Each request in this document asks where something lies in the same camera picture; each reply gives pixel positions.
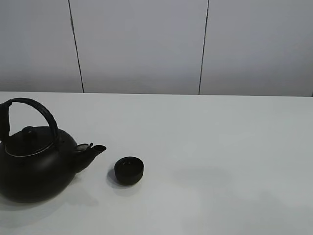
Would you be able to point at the small black teacup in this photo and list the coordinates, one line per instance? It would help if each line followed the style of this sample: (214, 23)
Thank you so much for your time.
(128, 170)

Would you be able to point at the black round teapot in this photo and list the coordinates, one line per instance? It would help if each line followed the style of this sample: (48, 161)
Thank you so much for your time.
(37, 163)

